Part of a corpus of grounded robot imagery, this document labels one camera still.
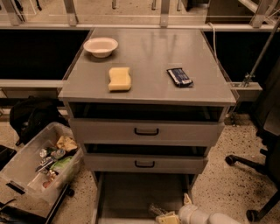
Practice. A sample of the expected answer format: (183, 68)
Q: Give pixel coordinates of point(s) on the clear plastic water bottle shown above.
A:
(156, 210)

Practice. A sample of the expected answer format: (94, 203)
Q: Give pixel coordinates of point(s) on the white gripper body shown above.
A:
(185, 212)

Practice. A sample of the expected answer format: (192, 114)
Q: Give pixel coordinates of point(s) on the grey drawer cabinet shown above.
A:
(153, 96)

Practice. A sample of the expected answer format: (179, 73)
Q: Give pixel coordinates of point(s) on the black backpack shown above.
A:
(28, 117)

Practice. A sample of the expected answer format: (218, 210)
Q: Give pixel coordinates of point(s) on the top grey drawer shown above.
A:
(144, 132)

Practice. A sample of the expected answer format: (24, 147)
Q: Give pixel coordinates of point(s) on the dark blue snack packet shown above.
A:
(179, 77)

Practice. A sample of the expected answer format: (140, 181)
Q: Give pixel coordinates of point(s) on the crumpled yellow chip bag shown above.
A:
(66, 143)

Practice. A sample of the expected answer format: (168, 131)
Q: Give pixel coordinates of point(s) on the green snack bag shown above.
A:
(59, 165)

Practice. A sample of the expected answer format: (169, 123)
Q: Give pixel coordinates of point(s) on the middle grey drawer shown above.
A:
(145, 163)

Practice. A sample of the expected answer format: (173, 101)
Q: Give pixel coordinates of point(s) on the yellow sponge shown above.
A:
(119, 79)

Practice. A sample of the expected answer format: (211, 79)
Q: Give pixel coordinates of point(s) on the bottom open grey drawer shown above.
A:
(127, 197)

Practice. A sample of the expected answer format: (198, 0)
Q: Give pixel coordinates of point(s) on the white ceramic bowl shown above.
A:
(100, 47)

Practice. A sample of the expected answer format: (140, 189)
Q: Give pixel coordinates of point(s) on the metal support rod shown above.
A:
(251, 74)

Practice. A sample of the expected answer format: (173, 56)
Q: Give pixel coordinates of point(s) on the clear plastic storage bin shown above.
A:
(30, 171)

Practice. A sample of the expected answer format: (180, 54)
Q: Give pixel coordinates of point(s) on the black office chair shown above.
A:
(267, 117)

